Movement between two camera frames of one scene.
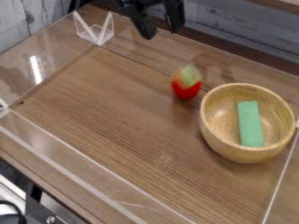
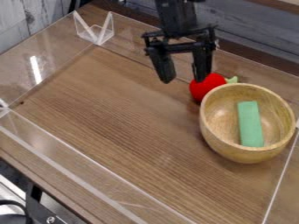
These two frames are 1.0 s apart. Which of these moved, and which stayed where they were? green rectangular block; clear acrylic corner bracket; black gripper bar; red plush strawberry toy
Moved: red plush strawberry toy; black gripper bar
Stayed: green rectangular block; clear acrylic corner bracket
